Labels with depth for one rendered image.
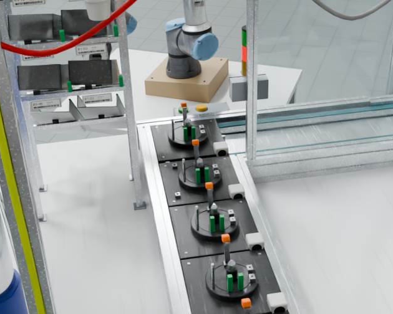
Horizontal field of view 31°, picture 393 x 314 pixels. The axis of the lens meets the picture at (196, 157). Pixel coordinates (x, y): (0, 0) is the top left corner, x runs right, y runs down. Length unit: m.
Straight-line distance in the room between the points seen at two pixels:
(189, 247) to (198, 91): 1.05
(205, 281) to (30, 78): 0.80
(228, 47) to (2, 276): 4.04
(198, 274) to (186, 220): 0.24
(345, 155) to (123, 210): 0.78
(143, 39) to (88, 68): 3.54
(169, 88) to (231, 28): 2.90
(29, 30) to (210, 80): 1.04
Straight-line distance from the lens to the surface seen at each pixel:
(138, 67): 3.28
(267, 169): 2.44
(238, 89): 2.29
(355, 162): 2.53
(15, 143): 1.17
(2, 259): 1.67
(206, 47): 2.82
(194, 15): 2.79
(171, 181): 2.29
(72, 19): 2.11
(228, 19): 6.01
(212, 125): 2.57
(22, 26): 2.12
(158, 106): 2.94
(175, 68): 2.97
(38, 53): 1.11
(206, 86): 2.91
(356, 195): 2.44
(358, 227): 2.30
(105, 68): 2.16
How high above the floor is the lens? 2.28
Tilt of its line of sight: 33 degrees down
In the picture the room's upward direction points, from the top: 2 degrees counter-clockwise
